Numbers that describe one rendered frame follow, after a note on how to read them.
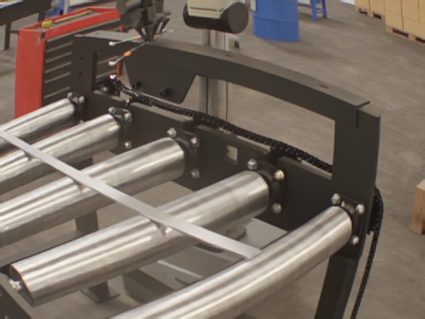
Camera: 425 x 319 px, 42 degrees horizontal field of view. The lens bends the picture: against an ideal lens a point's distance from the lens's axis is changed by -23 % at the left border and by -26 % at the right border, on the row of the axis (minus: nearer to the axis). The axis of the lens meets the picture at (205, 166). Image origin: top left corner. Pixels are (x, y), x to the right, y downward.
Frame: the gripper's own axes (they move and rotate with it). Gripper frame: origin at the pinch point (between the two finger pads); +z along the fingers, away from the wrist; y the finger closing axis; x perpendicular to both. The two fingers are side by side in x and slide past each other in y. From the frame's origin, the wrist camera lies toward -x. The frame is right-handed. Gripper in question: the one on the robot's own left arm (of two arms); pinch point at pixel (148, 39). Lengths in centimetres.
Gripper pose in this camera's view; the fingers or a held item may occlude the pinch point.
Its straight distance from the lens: 199.8
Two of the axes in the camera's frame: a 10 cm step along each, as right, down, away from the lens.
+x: 5.0, -5.3, 6.8
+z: 0.9, 8.2, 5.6
